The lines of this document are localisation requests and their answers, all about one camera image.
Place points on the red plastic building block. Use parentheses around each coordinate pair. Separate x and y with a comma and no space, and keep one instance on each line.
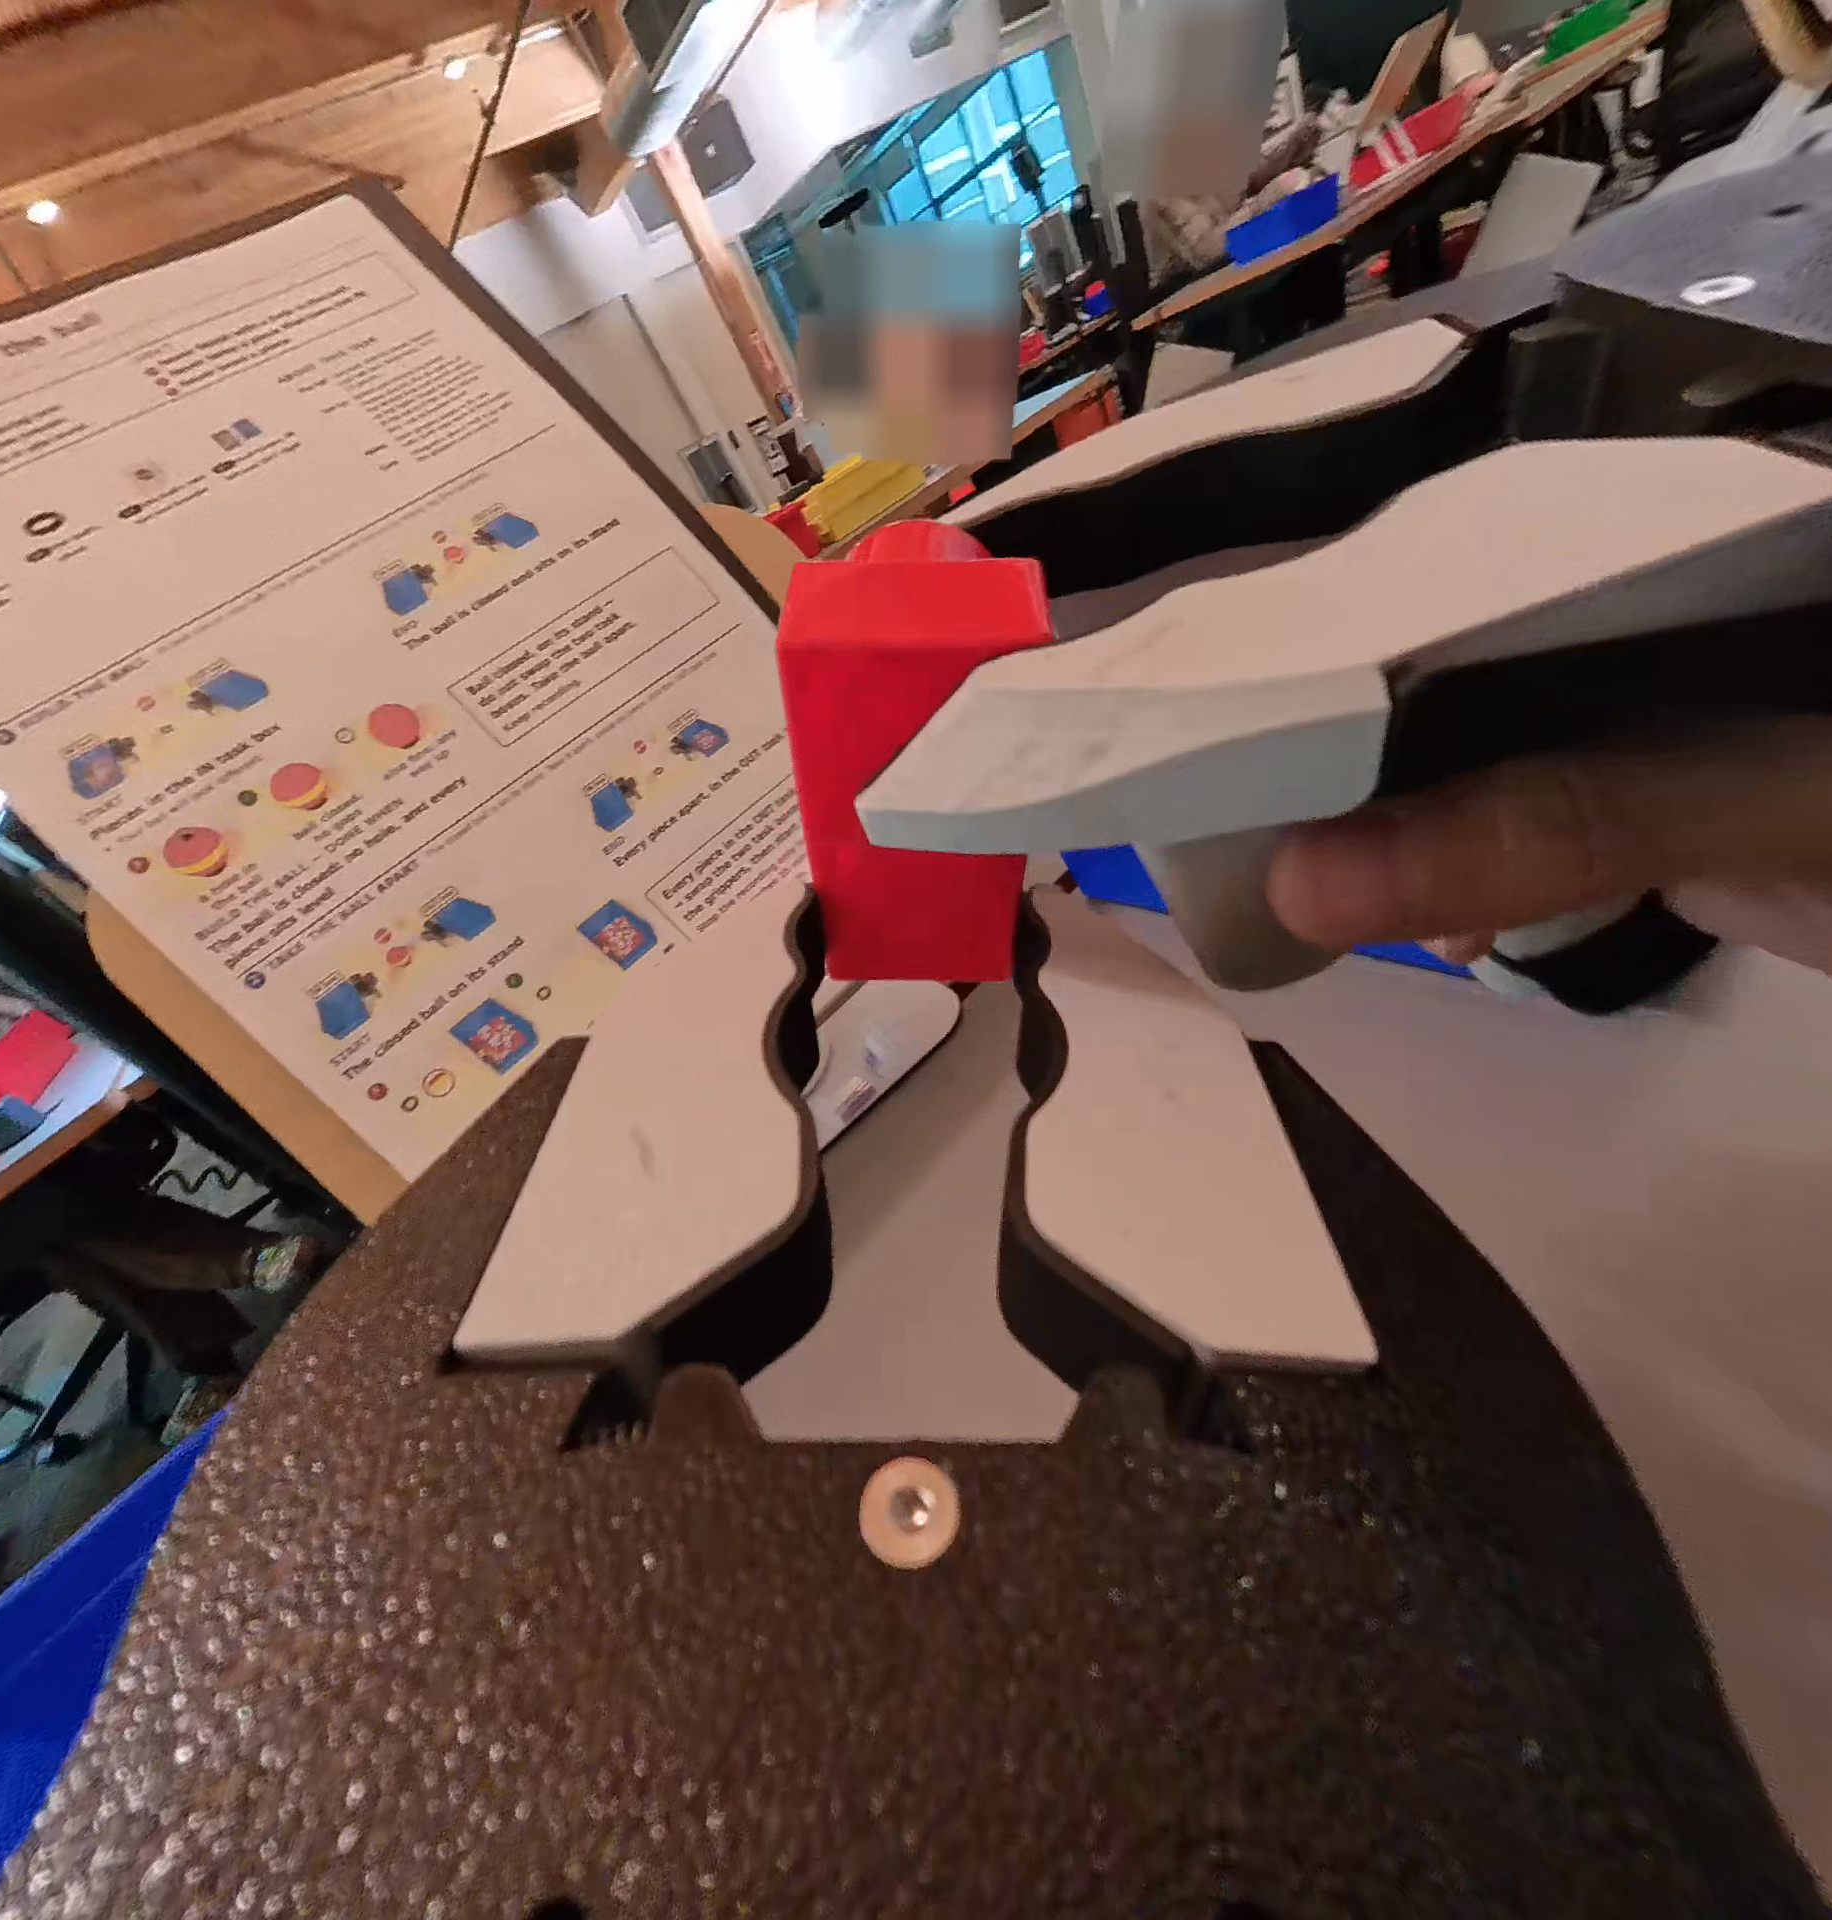
(886,721)

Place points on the red striped box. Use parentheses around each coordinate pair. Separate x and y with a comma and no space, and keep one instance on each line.
(1411,142)

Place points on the person's right hand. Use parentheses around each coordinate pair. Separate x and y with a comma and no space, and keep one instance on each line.
(1531,855)

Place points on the yellow plastic bin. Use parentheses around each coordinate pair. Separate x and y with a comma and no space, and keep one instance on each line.
(855,502)

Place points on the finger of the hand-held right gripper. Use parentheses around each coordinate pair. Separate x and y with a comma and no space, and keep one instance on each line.
(1231,706)
(1231,412)

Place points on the small blue bin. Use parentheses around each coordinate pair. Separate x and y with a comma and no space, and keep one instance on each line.
(1285,226)

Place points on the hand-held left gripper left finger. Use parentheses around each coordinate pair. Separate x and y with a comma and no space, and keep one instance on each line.
(646,1186)

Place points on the white stand base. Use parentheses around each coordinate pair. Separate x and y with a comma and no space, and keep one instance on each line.
(886,1065)

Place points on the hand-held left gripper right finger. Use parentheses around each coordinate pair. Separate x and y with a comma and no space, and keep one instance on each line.
(1185,1186)

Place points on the instruction sheet on stand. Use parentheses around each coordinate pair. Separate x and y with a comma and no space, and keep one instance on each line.
(256,1111)

